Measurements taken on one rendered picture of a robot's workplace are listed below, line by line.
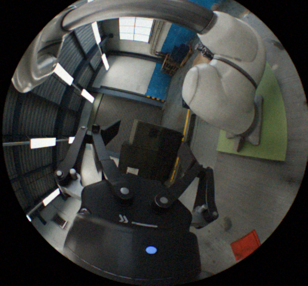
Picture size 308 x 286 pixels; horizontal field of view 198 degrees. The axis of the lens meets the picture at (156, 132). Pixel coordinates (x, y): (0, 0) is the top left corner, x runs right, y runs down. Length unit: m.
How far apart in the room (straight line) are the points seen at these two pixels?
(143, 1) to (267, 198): 0.57
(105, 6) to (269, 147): 0.53
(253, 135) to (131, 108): 5.96
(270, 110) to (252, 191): 0.27
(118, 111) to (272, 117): 6.11
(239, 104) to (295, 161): 0.29
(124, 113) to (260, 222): 6.16
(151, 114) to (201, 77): 5.85
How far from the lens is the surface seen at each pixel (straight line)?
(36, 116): 4.79
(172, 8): 0.24
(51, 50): 0.41
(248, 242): 0.47
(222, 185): 0.49
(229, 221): 0.48
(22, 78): 0.18
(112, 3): 0.27
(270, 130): 0.37
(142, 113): 5.99
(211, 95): 0.22
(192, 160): 0.15
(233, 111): 0.26
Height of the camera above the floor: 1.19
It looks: 10 degrees down
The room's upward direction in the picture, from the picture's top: 75 degrees counter-clockwise
